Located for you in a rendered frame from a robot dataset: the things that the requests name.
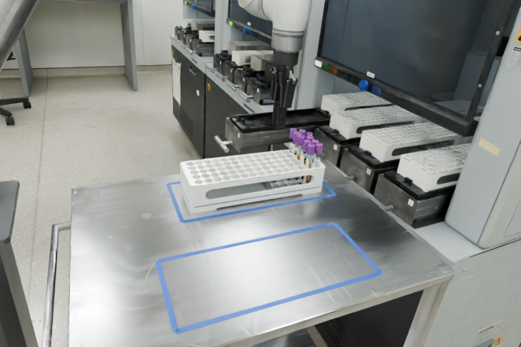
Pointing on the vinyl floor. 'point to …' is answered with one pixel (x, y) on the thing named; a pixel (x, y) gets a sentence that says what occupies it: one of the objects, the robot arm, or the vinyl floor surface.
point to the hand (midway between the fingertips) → (279, 115)
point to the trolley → (232, 266)
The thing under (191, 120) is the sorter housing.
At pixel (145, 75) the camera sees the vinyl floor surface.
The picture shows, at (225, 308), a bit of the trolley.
